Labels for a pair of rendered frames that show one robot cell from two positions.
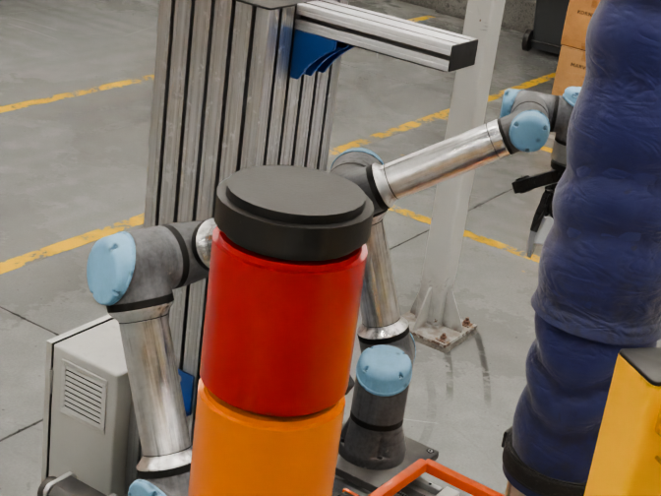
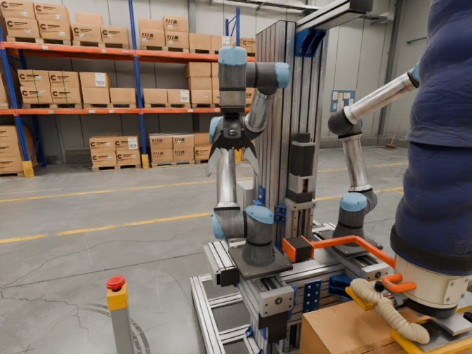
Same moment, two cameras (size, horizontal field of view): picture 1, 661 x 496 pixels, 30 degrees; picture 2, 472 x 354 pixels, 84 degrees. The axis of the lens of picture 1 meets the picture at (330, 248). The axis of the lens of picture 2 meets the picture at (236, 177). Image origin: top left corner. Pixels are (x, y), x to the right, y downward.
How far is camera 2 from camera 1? 1.39 m
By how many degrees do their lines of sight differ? 38
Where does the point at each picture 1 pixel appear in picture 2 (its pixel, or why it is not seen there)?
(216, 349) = not seen: outside the picture
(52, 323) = not seen: hidden behind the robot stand
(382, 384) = (348, 205)
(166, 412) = (223, 185)
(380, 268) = (356, 159)
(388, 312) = (359, 180)
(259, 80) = (277, 54)
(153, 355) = (222, 161)
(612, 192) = (455, 29)
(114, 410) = (245, 202)
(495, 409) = not seen: hidden behind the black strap
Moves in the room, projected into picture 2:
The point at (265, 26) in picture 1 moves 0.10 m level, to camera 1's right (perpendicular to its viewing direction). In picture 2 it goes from (278, 29) to (300, 24)
